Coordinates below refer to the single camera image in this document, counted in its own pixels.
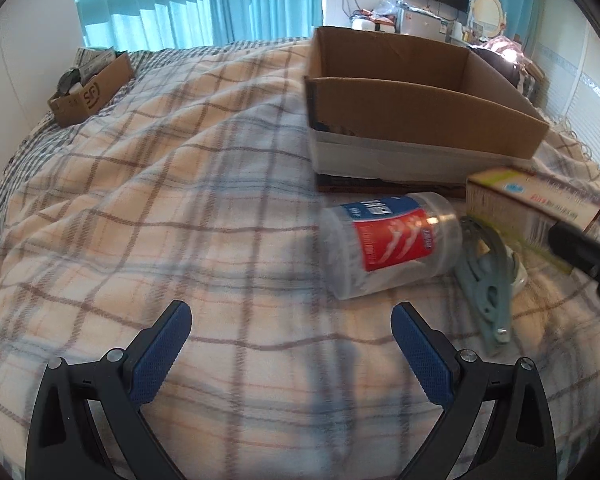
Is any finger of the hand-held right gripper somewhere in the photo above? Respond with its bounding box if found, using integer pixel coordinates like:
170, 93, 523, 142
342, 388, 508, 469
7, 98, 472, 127
548, 204, 600, 350

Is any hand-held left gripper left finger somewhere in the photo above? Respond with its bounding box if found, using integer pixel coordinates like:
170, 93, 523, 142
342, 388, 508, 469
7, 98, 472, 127
25, 300, 193, 480

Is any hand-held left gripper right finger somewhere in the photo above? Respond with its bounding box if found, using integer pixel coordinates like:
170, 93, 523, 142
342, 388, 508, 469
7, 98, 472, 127
390, 302, 564, 480

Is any green and white carton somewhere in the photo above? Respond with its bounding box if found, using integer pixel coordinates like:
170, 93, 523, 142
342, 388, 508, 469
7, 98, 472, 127
466, 166, 600, 276

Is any clear cotton swab jar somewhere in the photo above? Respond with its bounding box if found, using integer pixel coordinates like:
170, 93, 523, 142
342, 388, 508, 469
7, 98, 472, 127
322, 193, 463, 301

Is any large cardboard box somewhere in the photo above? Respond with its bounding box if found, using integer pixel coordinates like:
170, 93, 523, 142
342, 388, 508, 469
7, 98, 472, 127
304, 26, 551, 192

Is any grey plastic clip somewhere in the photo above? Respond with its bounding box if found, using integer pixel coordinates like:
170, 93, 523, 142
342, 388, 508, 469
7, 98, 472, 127
455, 215, 524, 358

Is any plaid blanket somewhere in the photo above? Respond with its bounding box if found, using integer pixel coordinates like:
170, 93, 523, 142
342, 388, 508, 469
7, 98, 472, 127
0, 37, 600, 480

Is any oval white mirror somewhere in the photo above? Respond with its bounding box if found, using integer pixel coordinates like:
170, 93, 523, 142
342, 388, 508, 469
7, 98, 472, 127
471, 0, 508, 39

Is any small cardboard box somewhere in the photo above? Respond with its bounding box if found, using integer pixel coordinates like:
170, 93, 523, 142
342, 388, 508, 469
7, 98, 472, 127
48, 47, 134, 128

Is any teal curtain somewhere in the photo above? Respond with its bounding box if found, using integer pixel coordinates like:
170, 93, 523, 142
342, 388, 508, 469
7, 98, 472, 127
66, 0, 324, 52

